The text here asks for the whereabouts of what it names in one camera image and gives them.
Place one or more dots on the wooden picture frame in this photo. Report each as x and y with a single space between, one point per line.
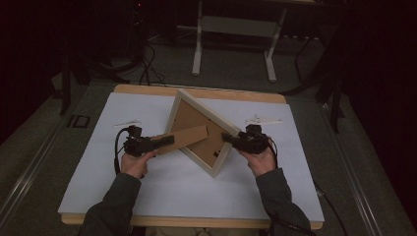
196 131

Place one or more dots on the white metal desk frame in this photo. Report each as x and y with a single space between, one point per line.
229 26

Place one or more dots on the metal floor rail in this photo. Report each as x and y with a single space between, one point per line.
26 177
354 177

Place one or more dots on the wooden table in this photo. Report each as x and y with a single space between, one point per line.
147 90

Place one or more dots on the black metal stand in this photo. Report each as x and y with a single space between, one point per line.
65 88
334 98

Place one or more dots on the black floor socket box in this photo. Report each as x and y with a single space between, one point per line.
78 121

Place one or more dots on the person's right hand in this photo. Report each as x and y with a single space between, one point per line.
260 164

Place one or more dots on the person's left hand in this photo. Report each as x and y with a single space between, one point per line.
136 165

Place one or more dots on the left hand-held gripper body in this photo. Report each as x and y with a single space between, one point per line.
137 146

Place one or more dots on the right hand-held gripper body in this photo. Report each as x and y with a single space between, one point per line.
254 142

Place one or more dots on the white table mat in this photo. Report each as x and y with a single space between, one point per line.
183 193

